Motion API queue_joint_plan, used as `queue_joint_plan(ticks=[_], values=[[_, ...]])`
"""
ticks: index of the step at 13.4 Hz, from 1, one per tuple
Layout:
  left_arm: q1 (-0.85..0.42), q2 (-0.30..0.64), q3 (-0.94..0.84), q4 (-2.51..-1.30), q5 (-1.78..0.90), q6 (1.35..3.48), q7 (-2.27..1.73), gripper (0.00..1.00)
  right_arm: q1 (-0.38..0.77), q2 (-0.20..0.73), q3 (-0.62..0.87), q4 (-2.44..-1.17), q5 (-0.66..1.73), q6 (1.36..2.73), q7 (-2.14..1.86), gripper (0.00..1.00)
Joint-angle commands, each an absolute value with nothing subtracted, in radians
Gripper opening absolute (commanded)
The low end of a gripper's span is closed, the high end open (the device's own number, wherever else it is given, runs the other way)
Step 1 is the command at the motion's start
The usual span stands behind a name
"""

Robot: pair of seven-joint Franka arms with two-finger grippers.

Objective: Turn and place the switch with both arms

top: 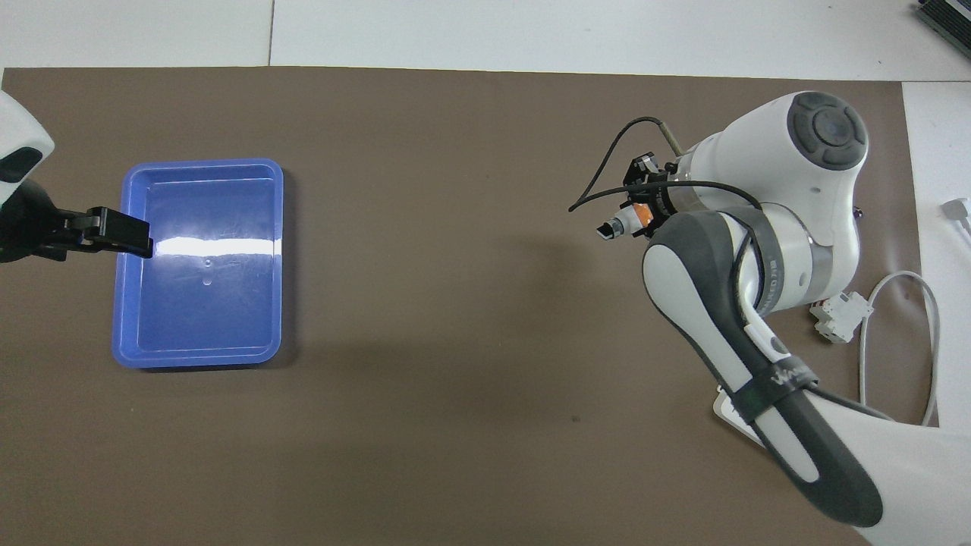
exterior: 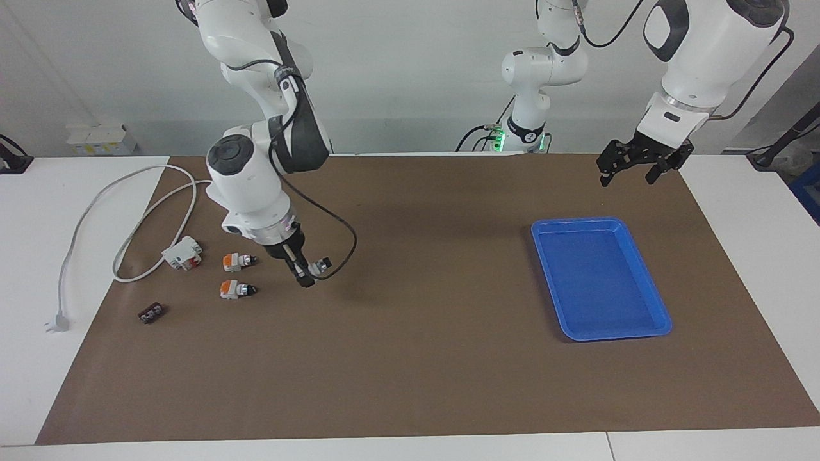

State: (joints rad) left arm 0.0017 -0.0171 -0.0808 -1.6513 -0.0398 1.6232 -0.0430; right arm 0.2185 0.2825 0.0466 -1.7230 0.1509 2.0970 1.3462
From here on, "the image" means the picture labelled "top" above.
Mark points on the white circuit breaker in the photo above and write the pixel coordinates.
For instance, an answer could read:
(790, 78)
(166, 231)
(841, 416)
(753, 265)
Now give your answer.
(840, 318)

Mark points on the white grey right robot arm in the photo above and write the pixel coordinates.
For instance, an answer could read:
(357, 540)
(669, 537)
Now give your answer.
(789, 189)

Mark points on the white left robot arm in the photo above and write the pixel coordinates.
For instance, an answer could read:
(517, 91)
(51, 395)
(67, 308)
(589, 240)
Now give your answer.
(17, 129)

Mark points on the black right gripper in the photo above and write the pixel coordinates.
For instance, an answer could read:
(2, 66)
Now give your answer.
(667, 193)

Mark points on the white power strip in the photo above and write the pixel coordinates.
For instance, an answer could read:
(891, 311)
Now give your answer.
(732, 413)

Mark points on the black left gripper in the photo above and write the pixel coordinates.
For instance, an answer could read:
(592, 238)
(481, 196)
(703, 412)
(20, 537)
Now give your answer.
(26, 231)

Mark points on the rotary selector switch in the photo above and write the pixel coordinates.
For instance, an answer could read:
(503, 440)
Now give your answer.
(626, 221)

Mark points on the grey ribbed device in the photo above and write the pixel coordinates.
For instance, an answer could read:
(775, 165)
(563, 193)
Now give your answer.
(947, 17)

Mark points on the blue plastic tray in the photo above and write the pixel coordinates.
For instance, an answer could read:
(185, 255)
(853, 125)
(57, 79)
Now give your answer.
(205, 303)

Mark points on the brown table mat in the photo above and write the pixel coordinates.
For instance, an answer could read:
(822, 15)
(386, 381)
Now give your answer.
(455, 303)

